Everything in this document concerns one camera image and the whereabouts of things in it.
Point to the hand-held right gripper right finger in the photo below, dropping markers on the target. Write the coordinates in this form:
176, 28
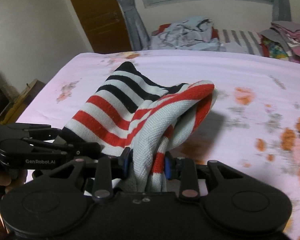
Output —
168, 168

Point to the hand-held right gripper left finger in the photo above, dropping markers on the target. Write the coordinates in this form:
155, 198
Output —
126, 164

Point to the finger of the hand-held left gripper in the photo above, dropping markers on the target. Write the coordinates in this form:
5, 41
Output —
80, 148
32, 128

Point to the red black white striped sweater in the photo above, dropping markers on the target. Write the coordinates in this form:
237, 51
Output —
140, 120

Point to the pink clothes pile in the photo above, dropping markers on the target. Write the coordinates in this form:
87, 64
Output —
293, 38

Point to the person's left hand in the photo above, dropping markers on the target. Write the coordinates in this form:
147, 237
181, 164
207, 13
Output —
0, 178

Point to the cardboard box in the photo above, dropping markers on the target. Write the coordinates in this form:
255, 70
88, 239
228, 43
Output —
22, 100

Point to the pink floral bedsheet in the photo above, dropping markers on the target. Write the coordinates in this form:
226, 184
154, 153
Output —
252, 85

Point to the brown wooden door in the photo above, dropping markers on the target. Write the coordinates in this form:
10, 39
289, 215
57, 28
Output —
100, 15

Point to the light blue printed garment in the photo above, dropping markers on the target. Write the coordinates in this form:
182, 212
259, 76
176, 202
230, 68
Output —
185, 33

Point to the grey curtain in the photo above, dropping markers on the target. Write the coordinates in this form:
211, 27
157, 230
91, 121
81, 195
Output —
281, 1
132, 17

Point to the striped grey white cloth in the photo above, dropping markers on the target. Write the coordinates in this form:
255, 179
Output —
242, 41

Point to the colourful printed cloth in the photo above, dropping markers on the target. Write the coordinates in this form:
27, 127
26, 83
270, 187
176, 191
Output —
275, 48

